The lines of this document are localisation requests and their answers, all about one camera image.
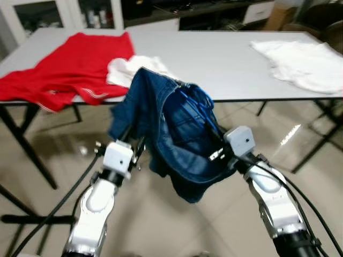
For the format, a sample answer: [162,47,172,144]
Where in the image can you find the small white drawer front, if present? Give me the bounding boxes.
[244,1,276,25]

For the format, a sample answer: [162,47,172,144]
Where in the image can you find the wide white drawer front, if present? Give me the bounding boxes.
[124,19,181,32]

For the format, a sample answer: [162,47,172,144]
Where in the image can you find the dark TV stand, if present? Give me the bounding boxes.
[121,0,279,31]

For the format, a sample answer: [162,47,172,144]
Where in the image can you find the small crumpled white cloth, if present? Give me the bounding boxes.
[106,55,177,89]

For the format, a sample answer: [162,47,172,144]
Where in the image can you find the white table black legs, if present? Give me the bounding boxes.
[0,28,343,225]

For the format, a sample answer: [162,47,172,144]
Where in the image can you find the blue denim garment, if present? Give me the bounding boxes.
[109,67,240,205]

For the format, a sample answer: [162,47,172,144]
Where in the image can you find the red garment white trim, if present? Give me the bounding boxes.
[0,32,136,113]

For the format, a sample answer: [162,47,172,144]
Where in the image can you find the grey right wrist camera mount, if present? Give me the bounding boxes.
[223,125,256,157]

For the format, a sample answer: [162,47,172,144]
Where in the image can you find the brown bean bag seat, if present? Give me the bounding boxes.
[281,4,343,38]

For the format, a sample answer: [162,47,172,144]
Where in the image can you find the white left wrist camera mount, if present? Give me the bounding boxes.
[102,140,135,173]

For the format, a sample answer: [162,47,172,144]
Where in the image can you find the blue wire clothes hanger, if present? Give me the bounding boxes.
[176,86,221,139]

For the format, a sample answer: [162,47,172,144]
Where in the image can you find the white printed T-shirt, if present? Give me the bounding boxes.
[250,40,343,95]

